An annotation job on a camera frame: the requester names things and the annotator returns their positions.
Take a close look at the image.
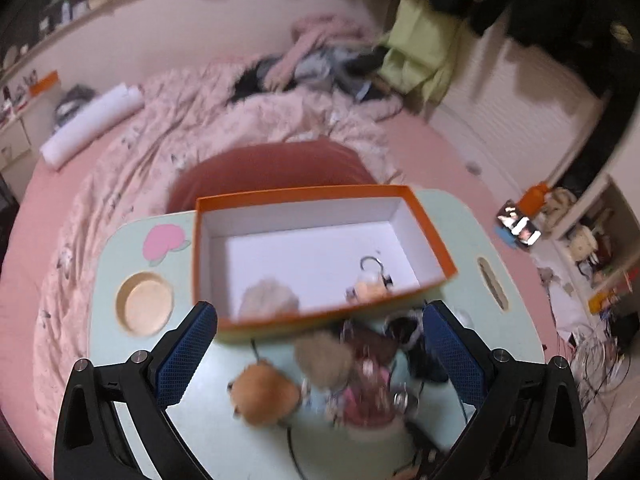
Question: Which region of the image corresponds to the tangle of cables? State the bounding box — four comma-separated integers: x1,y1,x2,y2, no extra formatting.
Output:
550,305,636,401

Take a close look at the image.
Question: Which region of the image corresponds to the orange bottle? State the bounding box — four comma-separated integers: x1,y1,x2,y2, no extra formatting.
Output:
517,182,551,216

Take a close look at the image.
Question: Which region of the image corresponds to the pink fuzzy garment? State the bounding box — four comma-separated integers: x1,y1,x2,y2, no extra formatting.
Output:
265,14,373,93

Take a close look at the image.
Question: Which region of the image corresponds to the dark red pouch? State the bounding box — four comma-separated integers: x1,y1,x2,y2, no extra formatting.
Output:
345,324,401,366

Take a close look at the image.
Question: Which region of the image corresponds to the brown furry pom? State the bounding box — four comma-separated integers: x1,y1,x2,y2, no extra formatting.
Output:
294,332,355,388

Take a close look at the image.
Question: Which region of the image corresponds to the white shelf unit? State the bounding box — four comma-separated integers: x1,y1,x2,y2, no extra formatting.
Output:
550,170,640,311

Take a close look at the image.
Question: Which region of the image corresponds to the heap of mixed clothes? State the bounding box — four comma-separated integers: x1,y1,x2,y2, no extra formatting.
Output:
227,42,396,106

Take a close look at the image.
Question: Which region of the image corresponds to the beige plush toy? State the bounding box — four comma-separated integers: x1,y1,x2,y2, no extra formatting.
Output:
537,187,576,233

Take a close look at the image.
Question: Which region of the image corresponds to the small figure keychain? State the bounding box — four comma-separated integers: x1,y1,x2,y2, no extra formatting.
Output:
345,256,396,303

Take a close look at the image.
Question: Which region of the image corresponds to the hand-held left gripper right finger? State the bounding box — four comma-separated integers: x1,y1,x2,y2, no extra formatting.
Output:
422,300,588,480

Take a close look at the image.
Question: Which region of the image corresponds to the red cushion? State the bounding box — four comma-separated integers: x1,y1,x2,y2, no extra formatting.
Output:
165,141,378,213

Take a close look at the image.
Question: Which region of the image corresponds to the orange cardboard box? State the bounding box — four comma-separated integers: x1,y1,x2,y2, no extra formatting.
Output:
192,185,458,345

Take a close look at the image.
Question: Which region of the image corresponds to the white mug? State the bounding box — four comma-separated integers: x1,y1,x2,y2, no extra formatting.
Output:
570,225,598,261

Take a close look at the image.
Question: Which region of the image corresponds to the light green hanging garment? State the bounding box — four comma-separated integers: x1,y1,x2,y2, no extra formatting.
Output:
375,0,471,111

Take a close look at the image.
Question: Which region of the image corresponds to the blue phone stand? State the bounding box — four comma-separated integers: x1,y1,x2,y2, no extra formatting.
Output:
492,225,521,249

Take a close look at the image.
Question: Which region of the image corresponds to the black hanging garment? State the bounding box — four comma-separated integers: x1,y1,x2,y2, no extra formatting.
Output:
505,0,640,61

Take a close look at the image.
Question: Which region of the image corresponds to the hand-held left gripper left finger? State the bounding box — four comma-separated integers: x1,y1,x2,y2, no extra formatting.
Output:
52,301,219,480

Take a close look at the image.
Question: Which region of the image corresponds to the orange hamster plush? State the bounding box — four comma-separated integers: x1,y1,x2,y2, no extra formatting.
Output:
227,360,303,428

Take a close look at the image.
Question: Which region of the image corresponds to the pink floral quilt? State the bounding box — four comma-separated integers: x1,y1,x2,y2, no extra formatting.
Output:
35,57,406,411

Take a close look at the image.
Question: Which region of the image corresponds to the beige furry pom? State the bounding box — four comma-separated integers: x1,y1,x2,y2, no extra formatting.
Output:
237,276,301,318

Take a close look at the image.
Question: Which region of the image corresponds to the white paper roll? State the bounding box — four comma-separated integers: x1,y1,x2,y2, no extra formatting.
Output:
40,82,146,168

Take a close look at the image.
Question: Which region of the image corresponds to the black pouch with red print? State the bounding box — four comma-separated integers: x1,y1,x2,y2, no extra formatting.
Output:
384,310,448,383

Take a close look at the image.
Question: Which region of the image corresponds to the white drawer cabinet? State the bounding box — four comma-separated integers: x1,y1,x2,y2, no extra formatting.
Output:
0,95,51,176

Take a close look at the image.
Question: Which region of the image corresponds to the smartphone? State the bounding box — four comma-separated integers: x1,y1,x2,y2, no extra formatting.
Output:
496,200,543,247

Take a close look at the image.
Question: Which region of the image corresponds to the beaded charm bracelet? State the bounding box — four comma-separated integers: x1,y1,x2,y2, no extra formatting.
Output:
300,365,421,428

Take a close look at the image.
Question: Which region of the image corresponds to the small orange box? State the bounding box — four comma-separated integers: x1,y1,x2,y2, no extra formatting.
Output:
29,71,61,97

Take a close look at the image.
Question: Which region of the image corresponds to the grey bundle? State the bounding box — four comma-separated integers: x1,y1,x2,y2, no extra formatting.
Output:
54,85,98,123

